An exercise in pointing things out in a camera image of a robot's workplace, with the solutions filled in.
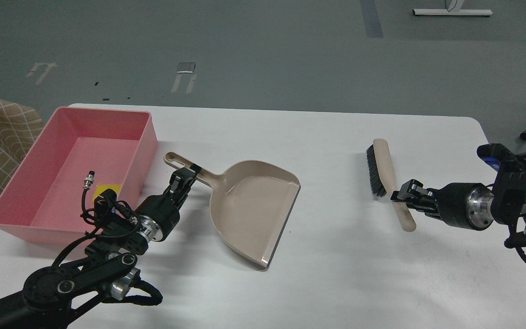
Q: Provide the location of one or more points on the beige plastic dustpan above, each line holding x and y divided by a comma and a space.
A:
249, 206

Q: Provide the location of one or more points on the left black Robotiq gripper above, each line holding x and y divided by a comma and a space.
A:
159, 214

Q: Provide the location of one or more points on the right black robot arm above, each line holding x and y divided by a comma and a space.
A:
509, 189

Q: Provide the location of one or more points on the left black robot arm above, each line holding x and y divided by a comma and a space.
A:
101, 266

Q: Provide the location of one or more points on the grey floor plate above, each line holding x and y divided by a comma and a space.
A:
186, 67

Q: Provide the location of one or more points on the yellow sponge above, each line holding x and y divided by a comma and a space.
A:
99, 189

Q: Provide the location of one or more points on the pink plastic bin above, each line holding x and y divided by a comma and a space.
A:
42, 201

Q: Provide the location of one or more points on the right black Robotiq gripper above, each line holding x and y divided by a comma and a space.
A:
460, 205

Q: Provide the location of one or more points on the beige hand brush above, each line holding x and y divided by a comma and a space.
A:
382, 178

